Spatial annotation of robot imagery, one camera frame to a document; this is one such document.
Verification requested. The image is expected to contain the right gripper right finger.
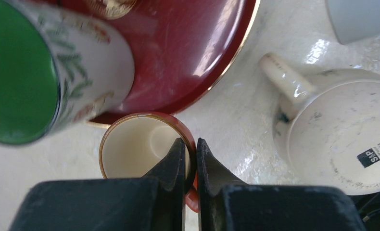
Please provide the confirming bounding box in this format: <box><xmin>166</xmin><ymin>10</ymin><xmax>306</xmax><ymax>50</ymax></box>
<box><xmin>197</xmin><ymin>138</ymin><xmax>251</xmax><ymax>231</ymax></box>

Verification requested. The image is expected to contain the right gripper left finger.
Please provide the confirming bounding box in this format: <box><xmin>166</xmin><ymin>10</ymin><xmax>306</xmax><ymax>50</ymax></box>
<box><xmin>145</xmin><ymin>138</ymin><xmax>186</xmax><ymax>231</ymax></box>

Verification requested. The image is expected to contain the small orange cup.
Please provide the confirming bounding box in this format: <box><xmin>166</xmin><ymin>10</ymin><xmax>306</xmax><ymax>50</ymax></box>
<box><xmin>99</xmin><ymin>112</ymin><xmax>199</xmax><ymax>213</ymax></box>

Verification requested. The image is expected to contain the red round tray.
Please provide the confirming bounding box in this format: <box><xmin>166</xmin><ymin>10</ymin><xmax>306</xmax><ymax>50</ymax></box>
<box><xmin>34</xmin><ymin>0</ymin><xmax>261</xmax><ymax>126</ymax></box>

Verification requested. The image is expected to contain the cream teapot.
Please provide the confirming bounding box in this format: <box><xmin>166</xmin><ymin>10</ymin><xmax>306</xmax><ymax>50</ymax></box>
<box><xmin>259</xmin><ymin>53</ymin><xmax>380</xmax><ymax>195</ymax></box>

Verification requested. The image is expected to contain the large white cat mug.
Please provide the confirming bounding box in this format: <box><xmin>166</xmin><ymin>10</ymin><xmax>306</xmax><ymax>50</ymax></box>
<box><xmin>0</xmin><ymin>0</ymin><xmax>135</xmax><ymax>145</ymax></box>

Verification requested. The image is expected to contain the white box on wall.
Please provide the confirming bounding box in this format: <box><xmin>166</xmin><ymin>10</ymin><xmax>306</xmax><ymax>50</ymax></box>
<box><xmin>325</xmin><ymin>0</ymin><xmax>380</xmax><ymax>45</ymax></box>

